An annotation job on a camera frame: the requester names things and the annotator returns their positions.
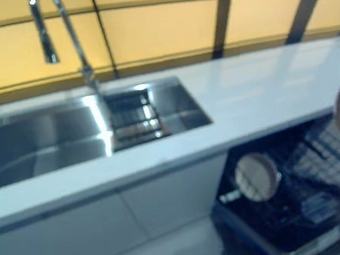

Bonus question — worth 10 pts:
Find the white glossy cabinet door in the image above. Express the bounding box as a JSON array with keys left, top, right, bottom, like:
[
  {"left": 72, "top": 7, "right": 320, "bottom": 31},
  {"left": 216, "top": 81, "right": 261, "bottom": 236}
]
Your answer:
[
  {"left": 118, "top": 153, "right": 236, "bottom": 235},
  {"left": 0, "top": 184, "right": 150, "bottom": 255}
]

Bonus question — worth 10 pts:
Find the chrome pull-out faucet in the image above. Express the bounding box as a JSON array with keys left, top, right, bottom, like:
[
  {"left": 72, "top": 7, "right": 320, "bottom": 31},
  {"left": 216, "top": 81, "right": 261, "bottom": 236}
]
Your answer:
[{"left": 27, "top": 0, "right": 103, "bottom": 101}]

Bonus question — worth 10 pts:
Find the yellow window with dark frame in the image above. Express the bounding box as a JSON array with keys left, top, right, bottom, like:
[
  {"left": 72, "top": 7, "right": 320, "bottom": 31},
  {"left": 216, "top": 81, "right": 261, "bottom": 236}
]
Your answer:
[{"left": 0, "top": 0, "right": 340, "bottom": 108}]

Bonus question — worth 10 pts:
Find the black wire dishwasher rack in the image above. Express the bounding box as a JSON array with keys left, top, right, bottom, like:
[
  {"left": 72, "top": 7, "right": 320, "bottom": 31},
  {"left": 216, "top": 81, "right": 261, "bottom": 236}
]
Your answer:
[{"left": 216, "top": 130, "right": 340, "bottom": 249}]

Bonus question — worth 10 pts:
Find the black roll-up sink rack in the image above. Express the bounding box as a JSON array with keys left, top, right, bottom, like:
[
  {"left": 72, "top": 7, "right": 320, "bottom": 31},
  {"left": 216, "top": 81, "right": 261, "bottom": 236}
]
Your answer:
[{"left": 103, "top": 87, "right": 172, "bottom": 152}]

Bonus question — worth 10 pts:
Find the stainless steel sink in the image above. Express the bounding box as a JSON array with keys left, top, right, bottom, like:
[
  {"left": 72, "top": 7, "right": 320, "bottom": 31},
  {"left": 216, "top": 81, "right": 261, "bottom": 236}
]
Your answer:
[{"left": 0, "top": 73, "right": 218, "bottom": 191}]

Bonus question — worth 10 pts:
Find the grey grid dishwasher basket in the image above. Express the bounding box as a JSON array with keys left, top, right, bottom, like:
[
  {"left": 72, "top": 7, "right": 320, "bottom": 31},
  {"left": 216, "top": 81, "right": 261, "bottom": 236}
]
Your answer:
[{"left": 287, "top": 118, "right": 340, "bottom": 203}]

